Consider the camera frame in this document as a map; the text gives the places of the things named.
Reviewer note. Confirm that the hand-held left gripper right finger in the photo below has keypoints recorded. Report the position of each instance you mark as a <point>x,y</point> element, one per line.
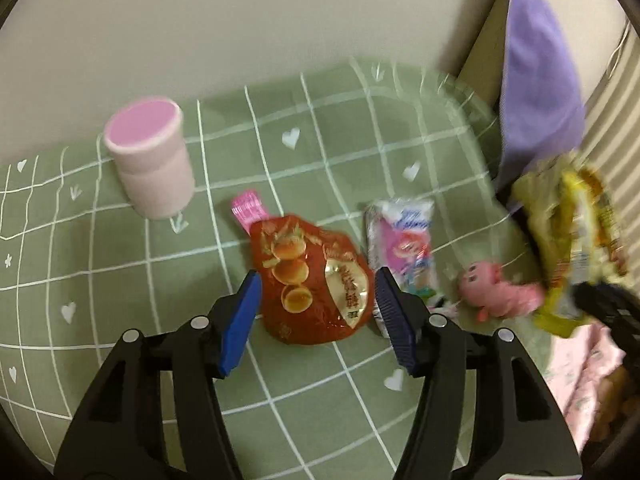
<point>395,320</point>

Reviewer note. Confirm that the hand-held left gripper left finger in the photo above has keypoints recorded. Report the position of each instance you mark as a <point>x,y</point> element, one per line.
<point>242,320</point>

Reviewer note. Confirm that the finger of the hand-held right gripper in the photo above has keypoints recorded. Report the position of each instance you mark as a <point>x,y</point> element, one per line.
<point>607,305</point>

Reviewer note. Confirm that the yellow snack packet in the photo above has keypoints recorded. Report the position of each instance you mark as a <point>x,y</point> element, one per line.
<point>575,245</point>

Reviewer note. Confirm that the red snack packet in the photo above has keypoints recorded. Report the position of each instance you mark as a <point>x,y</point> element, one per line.
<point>310,280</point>

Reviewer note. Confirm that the yellow-green plastic bag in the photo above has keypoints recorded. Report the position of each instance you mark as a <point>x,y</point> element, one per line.
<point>530,195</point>

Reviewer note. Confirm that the pink white snack packet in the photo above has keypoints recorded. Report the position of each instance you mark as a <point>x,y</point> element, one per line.
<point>402,245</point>

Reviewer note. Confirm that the pink toy pig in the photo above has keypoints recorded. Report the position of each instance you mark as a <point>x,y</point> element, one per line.
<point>492,290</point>

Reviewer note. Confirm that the green checked cloth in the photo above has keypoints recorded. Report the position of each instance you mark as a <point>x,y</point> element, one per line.
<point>150,270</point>

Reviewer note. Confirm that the pink jar with lid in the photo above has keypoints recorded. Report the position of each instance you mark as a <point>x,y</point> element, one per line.
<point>152,170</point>

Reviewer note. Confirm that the striped beige curtain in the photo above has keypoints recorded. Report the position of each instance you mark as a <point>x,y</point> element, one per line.
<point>615,125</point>

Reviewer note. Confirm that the purple cloth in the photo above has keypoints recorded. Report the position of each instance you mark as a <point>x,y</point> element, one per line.
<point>537,85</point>

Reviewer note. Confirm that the beige board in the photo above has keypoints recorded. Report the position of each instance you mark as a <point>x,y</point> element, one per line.
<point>487,55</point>

